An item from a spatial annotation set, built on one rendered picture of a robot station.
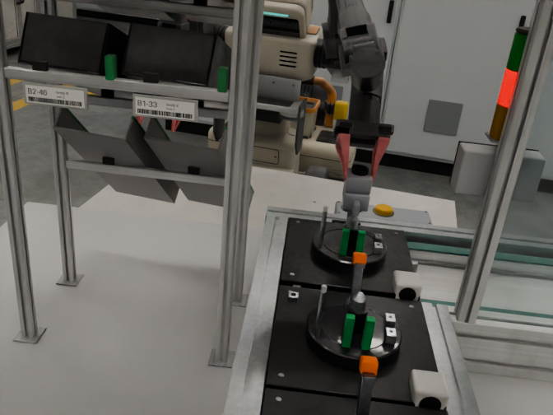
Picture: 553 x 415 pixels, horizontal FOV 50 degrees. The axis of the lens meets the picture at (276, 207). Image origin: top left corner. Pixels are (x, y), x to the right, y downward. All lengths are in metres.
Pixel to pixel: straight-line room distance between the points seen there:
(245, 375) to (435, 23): 3.41
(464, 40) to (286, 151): 2.38
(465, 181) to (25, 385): 0.73
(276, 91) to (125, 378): 1.07
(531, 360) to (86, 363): 0.73
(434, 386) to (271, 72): 1.20
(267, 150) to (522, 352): 1.08
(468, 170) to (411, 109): 3.24
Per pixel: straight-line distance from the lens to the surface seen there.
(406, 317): 0.98
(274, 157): 1.89
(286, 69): 1.80
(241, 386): 0.82
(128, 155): 1.03
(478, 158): 0.93
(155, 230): 1.38
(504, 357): 1.08
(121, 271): 1.23
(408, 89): 4.12
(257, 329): 0.93
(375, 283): 1.05
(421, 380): 0.84
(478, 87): 4.13
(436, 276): 1.22
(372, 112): 1.07
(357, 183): 1.04
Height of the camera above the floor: 1.52
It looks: 26 degrees down
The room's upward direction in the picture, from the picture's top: 6 degrees clockwise
